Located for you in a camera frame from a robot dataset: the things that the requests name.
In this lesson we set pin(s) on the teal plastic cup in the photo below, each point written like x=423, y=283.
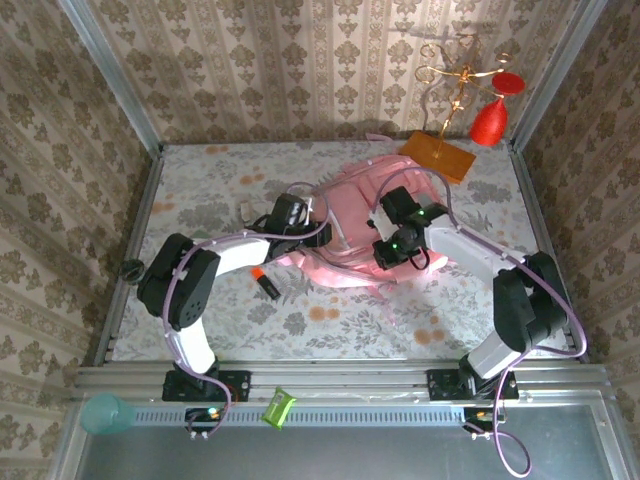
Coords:
x=105, y=414

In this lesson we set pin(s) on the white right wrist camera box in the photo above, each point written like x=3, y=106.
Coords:
x=380, y=222

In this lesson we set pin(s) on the aluminium side rail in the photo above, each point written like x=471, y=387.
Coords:
x=145, y=210
x=534, y=210

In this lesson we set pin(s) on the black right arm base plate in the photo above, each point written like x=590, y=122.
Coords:
x=440, y=385

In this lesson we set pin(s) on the pale green eraser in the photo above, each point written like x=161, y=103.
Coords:
x=200, y=233

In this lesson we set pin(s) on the black electronics board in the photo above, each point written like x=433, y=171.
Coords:
x=200, y=417
x=480, y=417

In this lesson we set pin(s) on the aluminium corner post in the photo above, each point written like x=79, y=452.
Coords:
x=111, y=75
x=556, y=75

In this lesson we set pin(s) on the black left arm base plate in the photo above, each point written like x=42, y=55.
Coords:
x=240, y=385

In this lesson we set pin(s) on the small white beige eraser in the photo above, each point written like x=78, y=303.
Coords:
x=246, y=212

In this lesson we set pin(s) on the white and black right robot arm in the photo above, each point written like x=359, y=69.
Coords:
x=465, y=245

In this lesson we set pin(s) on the red wine glass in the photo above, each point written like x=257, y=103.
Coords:
x=490, y=122

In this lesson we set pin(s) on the pink backpack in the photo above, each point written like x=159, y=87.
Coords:
x=350, y=200

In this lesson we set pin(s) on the green packet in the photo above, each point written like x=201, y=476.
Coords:
x=277, y=409

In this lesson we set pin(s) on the orange and black highlighter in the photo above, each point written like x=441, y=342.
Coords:
x=267, y=286

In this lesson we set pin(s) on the aluminium front frame rail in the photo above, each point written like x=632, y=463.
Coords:
x=350, y=380

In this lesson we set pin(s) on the small bottle with black cap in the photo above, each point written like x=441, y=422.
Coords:
x=133, y=270

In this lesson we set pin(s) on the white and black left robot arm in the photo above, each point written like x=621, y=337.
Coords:
x=235, y=252

